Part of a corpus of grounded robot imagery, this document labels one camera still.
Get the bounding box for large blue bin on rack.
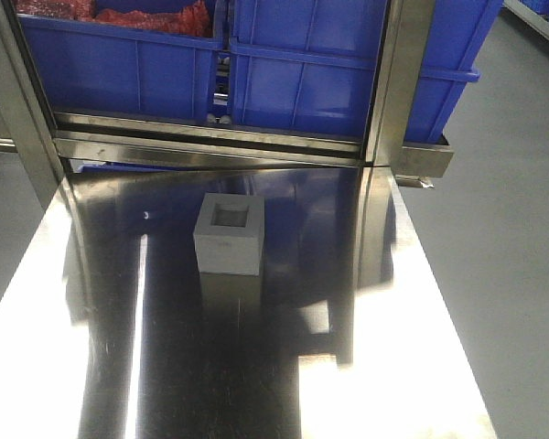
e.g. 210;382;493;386
229;1;501;144

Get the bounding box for stainless steel rack frame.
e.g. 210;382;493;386
0;1;438;207

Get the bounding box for blue bin with red items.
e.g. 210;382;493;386
17;1;227;122

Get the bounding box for gray square base block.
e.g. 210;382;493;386
193;193;265;276

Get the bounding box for red mesh bagged items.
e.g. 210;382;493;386
14;0;213;37

